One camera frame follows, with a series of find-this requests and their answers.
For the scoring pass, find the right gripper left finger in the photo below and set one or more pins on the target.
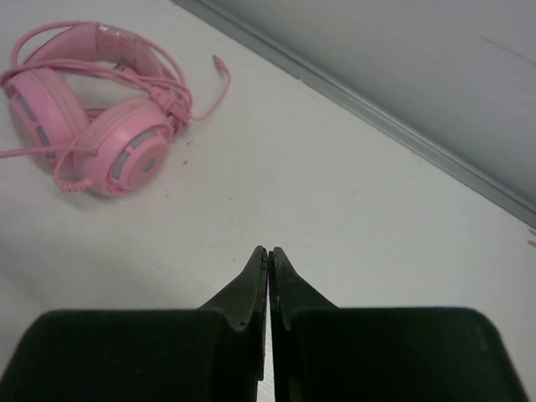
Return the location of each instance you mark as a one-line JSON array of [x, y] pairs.
[[215, 352]]

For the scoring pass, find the aluminium table frame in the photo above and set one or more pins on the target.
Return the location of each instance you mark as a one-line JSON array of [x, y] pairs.
[[452, 80]]

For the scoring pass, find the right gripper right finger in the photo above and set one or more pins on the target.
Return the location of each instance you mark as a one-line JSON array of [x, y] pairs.
[[322, 352]]

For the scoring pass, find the pink headphones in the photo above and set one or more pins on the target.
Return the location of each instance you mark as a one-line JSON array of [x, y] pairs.
[[106, 151]]

